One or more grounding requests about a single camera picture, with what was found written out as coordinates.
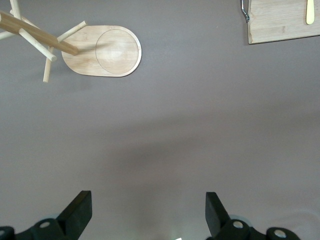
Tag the yellow plastic fork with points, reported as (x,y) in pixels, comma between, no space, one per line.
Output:
(310,12)

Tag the wooden mug rack with base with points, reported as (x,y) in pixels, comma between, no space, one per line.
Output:
(112,52)

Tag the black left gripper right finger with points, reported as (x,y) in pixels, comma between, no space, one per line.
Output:
(217,217)

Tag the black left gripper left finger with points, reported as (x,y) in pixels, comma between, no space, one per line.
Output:
(75,215)

